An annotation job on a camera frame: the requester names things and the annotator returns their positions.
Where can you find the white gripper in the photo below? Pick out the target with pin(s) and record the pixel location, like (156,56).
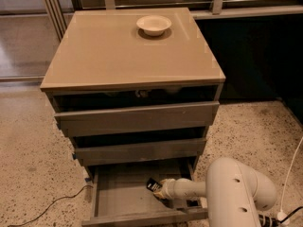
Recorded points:
(170,188)

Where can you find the black rxbar chocolate bar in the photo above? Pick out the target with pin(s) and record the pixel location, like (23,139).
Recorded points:
(153,185)

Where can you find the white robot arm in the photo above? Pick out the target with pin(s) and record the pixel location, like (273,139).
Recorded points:
(234,193)

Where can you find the bottom grey drawer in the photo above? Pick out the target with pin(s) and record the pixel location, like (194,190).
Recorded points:
(120,197)

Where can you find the grey drawer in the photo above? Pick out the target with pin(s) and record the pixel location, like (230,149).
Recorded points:
(140,152)
(137,119)
(120,197)

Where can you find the middle grey drawer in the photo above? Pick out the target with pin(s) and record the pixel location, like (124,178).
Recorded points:
(140,152)

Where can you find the top grey drawer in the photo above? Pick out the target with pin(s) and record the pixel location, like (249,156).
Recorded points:
(137,119)

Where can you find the grey drawer cabinet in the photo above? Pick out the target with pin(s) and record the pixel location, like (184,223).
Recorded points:
(106,62)

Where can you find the black power strip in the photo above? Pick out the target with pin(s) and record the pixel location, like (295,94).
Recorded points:
(267,221)

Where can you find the white bowl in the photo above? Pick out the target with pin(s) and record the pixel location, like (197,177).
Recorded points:
(154,25)

